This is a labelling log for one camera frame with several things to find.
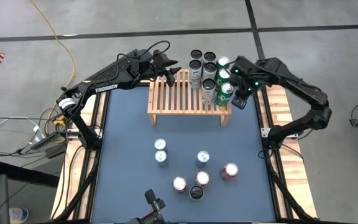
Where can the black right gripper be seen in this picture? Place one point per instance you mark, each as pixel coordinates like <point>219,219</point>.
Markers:
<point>245,76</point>

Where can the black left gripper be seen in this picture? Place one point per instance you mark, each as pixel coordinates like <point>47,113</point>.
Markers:
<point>151,65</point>

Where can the green Sprite can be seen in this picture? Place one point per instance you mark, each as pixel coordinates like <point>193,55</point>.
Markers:
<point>222,61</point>
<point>225,95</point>
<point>223,76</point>

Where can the white Celsius can blue band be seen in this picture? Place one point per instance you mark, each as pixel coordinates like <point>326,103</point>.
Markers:
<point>196,55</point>
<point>195,70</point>
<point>195,192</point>

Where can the white Celsius can yellow band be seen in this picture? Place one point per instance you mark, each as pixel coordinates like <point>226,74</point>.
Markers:
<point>209,57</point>
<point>208,88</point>
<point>209,70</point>

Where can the small silver blue can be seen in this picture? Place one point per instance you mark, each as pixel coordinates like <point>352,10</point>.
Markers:
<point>203,157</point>
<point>160,156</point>
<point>160,144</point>

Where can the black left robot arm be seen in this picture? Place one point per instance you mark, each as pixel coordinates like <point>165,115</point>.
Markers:
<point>107,87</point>

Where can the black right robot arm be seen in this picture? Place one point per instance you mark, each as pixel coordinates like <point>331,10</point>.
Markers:
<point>309,96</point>

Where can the wooden slatted shelf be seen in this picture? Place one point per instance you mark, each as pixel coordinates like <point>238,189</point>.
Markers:
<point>172,111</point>

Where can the blue-grey table mat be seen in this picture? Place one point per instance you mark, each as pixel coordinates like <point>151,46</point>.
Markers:
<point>129,140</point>

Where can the red cola can dark figure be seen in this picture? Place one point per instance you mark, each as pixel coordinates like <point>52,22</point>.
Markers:
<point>179,183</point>

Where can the yellow plug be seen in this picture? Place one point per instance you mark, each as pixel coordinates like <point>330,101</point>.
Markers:
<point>58,122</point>

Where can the black power adapter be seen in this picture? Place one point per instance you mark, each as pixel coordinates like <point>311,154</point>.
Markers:
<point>54,151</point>

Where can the black power strip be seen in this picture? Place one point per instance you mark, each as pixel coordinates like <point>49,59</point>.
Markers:
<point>47,140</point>

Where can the white blue container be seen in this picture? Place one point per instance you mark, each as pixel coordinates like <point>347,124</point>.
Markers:
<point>19,214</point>

